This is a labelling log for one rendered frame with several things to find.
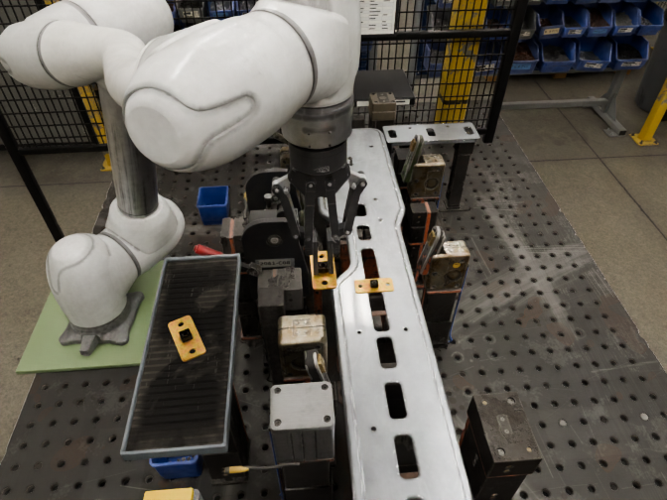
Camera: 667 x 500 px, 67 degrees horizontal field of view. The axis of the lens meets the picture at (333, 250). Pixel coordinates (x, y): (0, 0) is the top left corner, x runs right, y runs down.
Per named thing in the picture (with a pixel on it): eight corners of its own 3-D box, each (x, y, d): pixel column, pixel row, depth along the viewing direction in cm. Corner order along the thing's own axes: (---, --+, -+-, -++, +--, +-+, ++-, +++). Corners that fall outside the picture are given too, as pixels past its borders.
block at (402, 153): (420, 232, 167) (432, 161, 147) (387, 233, 166) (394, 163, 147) (415, 213, 174) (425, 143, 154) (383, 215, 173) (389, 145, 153)
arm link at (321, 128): (358, 107, 56) (357, 153, 60) (348, 73, 63) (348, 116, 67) (277, 111, 56) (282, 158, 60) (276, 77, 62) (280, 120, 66)
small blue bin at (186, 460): (204, 479, 109) (197, 462, 102) (158, 483, 108) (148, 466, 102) (209, 432, 116) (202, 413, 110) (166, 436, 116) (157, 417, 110)
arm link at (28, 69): (15, 21, 73) (90, -5, 81) (-42, 29, 82) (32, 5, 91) (62, 107, 80) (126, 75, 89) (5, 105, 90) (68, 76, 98)
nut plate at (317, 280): (337, 288, 77) (337, 283, 76) (313, 291, 77) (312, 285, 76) (333, 251, 83) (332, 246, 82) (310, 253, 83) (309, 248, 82)
